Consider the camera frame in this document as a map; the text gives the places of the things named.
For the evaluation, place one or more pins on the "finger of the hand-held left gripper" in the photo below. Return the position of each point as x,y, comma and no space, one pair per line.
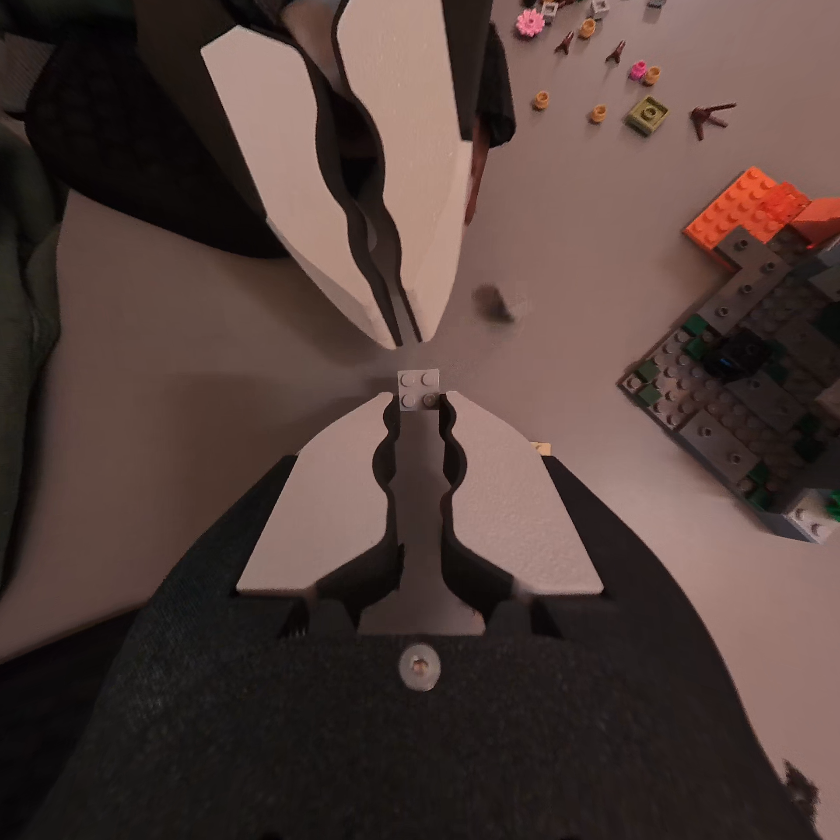
420,118
275,144

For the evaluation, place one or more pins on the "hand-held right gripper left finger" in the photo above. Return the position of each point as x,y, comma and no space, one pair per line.
308,512

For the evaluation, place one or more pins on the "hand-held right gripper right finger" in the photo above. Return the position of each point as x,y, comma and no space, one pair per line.
525,518

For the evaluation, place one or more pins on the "grey square toy brick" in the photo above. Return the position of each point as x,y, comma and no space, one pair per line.
418,387

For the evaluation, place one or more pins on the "grey desk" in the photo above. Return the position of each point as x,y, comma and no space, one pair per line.
164,394

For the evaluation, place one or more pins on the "person's left hand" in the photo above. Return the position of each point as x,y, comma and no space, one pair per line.
478,177

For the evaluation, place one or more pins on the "pink toy flower piece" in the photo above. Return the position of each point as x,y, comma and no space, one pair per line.
530,23

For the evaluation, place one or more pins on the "brown toy twig piece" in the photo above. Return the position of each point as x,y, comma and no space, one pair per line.
705,118
616,54
565,44

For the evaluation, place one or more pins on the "small dark toy piece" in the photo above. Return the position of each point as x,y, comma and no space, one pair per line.
492,303

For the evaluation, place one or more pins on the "magenta round toy stud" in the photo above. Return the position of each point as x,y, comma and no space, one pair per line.
637,71

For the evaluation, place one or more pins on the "olive green square plate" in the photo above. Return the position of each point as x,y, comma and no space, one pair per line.
646,116

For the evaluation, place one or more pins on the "grey toy brick castle model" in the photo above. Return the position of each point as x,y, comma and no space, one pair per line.
741,394

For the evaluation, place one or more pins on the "person's green sweatshirt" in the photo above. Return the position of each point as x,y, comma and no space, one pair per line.
26,328

